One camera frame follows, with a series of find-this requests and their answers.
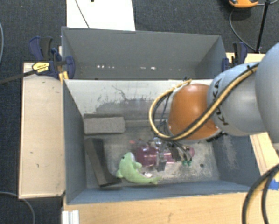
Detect dark green flat block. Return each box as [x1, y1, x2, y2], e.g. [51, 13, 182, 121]
[84, 138, 123, 188]

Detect pink clear plastic bottle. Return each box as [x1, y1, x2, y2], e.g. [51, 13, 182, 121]
[130, 140, 195, 168]

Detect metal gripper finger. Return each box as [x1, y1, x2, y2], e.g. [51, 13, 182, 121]
[156, 154, 167, 172]
[152, 137, 163, 149]

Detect grey sponge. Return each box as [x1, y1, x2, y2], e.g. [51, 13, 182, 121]
[83, 116, 126, 135]

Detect grey metal bin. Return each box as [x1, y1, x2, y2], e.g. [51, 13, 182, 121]
[61, 26, 259, 205]

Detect green toy animal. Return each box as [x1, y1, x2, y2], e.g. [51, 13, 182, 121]
[116, 151, 163, 185]

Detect pale wood board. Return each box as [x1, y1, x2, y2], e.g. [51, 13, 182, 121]
[18, 62, 67, 199]

